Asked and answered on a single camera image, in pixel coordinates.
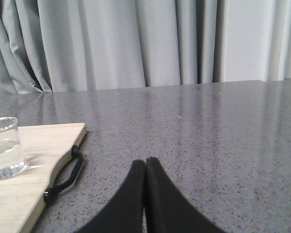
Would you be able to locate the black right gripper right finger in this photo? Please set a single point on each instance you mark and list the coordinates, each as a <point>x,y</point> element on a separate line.
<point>166,209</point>

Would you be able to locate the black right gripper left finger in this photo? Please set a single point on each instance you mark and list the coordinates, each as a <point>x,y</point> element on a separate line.
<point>124,212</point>

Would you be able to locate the clear glass beaker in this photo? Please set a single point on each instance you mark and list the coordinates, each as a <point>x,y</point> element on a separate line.
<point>12,160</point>

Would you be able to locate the light wooden cutting board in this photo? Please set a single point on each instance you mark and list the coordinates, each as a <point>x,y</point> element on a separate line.
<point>48,149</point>

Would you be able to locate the grey curtain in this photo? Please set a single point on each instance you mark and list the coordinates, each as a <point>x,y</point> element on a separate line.
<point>83,45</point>

